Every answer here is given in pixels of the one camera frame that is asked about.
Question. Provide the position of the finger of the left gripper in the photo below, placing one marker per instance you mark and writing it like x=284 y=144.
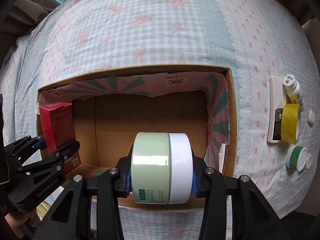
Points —
x=22 y=149
x=65 y=159

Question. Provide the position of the pale green cream jar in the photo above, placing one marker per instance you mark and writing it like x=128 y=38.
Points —
x=161 y=168

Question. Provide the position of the cardboard box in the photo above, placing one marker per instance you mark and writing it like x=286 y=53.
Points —
x=111 y=107

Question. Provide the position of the white earbuds case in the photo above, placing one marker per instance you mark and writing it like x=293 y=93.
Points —
x=311 y=118

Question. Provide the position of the white pill bottle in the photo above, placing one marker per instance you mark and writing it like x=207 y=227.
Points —
x=294 y=91

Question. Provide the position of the left brown curtain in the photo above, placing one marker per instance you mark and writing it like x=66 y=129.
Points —
x=22 y=17

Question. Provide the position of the green jar white lid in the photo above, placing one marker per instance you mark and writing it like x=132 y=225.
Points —
x=296 y=158

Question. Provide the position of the person's left hand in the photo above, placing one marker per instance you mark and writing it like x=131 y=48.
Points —
x=15 y=219

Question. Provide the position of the white remote case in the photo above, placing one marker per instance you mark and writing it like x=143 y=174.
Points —
x=277 y=102

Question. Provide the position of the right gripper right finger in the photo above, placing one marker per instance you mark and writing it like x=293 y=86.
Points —
x=252 y=215

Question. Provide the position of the yellow tape roll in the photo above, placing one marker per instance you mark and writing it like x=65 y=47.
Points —
x=290 y=123

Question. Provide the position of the red rectangular box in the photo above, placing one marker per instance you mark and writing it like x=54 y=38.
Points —
x=57 y=125

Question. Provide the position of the small white round jar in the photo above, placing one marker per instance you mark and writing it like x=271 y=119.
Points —
x=308 y=162

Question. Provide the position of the checkered floral bed sheet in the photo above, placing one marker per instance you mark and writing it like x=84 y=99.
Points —
x=256 y=39

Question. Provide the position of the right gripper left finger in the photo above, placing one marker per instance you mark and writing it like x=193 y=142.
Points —
x=70 y=215

